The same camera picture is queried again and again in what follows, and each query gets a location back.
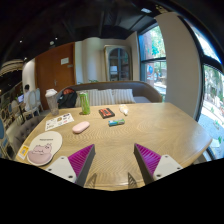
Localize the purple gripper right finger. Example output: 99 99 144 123
134 143 182 185

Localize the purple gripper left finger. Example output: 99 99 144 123
46 144 95 186

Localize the round pig mouse pad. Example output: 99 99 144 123
27 131 63 166

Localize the pink computer mouse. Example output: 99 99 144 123
72 121 90 134

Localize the white sticker sheet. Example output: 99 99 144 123
45 113 74 131

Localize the small yellow card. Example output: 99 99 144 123
18 145 29 159

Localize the green blue snack packet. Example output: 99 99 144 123
108 119 125 127

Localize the black orange box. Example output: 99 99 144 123
99 108 115 119

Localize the clear plastic wrapper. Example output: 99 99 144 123
119 104 129 116

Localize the black backpack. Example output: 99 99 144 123
58 88 77 109

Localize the green water bottle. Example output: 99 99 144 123
80 92 90 115

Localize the striped cushion left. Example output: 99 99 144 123
75 89 115 107

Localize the striped cushion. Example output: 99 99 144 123
75 89 115 107
112 89 135 104

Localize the seated person in white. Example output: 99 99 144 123
23 84 30 112

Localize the striped cushion right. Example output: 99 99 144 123
112 89 135 104

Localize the clear plastic tumbler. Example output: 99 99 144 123
45 89 59 116

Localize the white dining chair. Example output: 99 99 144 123
23 91 41 117

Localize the wooden door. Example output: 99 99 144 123
35 43 76 110

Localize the arched glass cabinet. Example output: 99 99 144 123
104 45 133 81

